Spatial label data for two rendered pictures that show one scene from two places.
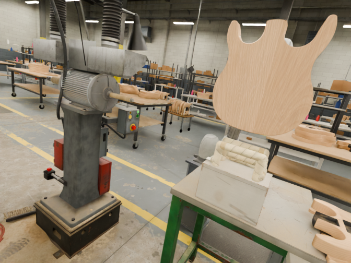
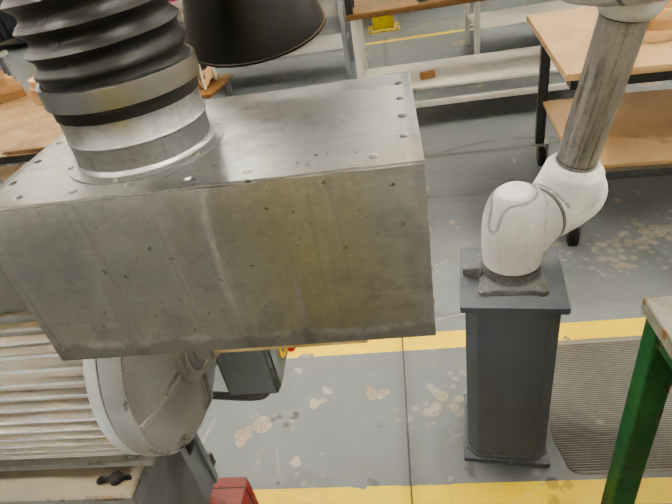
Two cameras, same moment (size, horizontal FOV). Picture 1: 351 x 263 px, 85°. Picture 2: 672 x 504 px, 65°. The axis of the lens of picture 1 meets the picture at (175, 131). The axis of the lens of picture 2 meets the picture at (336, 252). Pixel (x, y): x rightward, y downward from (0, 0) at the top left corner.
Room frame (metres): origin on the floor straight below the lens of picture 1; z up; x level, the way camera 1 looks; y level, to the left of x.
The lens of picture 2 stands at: (0.81, 0.47, 1.67)
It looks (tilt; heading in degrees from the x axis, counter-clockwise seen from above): 35 degrees down; 342
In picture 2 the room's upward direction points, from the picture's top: 11 degrees counter-clockwise
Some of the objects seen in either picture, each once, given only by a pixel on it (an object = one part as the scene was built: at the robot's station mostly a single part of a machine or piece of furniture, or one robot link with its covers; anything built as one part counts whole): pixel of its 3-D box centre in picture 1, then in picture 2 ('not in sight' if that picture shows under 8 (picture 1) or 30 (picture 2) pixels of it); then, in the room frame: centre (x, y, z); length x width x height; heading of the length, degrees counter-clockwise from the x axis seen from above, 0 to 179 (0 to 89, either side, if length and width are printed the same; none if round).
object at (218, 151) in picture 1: (217, 154); not in sight; (0.77, -0.19, 1.15); 0.03 x 0.03 x 0.09
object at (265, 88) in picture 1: (262, 80); not in sight; (0.76, -0.29, 1.48); 0.35 x 0.04 x 0.40; 61
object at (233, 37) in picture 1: (237, 34); not in sight; (0.82, -0.17, 1.63); 0.07 x 0.04 x 0.09; 61
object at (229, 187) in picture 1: (232, 186); not in sight; (0.77, -0.29, 1.02); 0.27 x 0.15 x 0.17; 62
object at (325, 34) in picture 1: (319, 34); not in sight; (0.70, -0.40, 1.64); 0.07 x 0.04 x 0.10; 61
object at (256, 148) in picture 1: (244, 146); not in sight; (0.80, -0.31, 1.20); 0.20 x 0.03 x 0.03; 61
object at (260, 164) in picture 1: (258, 169); not in sight; (0.69, -0.34, 1.15); 0.03 x 0.03 x 0.09
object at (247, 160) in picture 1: (244, 158); not in sight; (0.87, -0.34, 1.12); 0.20 x 0.03 x 0.03; 61
